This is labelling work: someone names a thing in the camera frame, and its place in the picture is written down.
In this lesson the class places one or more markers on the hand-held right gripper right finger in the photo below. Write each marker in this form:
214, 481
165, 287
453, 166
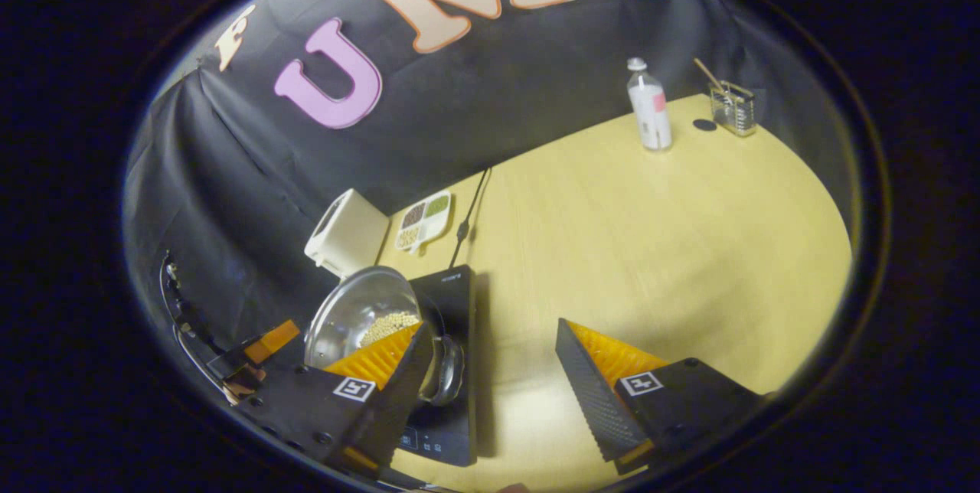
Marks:
586, 393

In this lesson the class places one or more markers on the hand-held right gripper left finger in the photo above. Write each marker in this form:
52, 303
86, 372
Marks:
398, 409

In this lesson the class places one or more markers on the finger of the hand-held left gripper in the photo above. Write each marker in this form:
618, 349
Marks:
272, 340

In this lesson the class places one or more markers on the black induction cooktop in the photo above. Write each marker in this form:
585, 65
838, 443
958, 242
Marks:
452, 432

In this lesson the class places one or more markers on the stainless steel pot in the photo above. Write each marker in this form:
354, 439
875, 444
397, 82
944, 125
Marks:
344, 317

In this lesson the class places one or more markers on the pile of soybeans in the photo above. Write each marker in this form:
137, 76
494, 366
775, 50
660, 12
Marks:
390, 322

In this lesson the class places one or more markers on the white divided dish of beans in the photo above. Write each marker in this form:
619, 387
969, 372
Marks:
425, 221

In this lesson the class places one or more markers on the clear plastic bottle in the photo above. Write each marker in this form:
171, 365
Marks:
651, 114

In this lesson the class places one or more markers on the black round table cap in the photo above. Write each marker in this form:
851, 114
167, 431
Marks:
704, 125

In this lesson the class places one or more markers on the clear glass holder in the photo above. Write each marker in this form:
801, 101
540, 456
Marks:
733, 110

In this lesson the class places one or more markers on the wooden stick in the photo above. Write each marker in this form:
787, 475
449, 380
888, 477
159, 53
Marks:
710, 76

